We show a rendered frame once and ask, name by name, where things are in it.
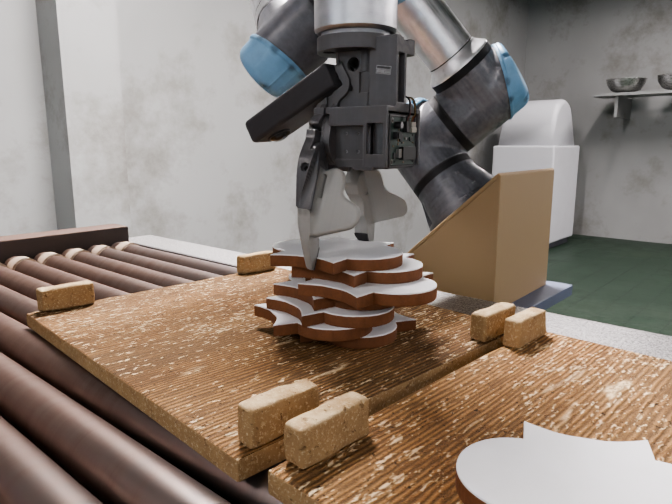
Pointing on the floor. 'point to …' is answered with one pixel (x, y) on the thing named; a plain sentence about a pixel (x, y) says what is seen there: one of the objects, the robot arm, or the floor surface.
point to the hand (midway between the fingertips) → (335, 252)
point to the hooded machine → (543, 156)
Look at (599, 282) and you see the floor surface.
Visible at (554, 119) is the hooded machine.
